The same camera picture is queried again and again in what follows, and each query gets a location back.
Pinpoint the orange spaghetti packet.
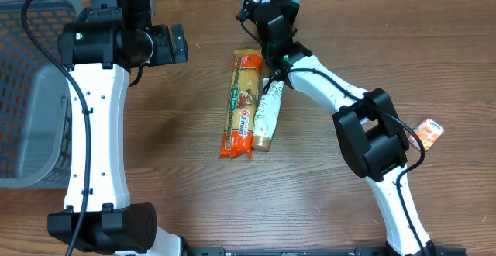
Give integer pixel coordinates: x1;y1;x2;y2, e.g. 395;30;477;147
219;49;264;157

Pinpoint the white cream tube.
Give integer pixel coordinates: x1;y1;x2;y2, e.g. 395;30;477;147
252;81;284;152

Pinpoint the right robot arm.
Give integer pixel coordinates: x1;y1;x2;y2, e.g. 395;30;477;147
237;0;436;255

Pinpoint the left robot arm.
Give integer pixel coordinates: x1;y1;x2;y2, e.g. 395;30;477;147
47;0;188;256

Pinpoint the grey plastic mesh basket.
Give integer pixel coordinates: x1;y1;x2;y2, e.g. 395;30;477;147
1;0;71;189

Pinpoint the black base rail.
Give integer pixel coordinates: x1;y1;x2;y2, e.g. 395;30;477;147
120;246;468;256

